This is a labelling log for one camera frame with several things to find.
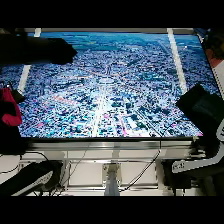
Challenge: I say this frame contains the silver frame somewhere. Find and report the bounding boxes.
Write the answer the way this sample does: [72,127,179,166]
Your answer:
[0,138,224,197]

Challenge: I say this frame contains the heap of clothes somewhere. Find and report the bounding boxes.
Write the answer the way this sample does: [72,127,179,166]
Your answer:
[201,28,224,63]

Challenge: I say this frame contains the black cable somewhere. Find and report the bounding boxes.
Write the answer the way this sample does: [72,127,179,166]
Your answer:
[121,138,163,192]

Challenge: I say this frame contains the red garment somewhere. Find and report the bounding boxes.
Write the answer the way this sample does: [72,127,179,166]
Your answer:
[0,87,24,128]

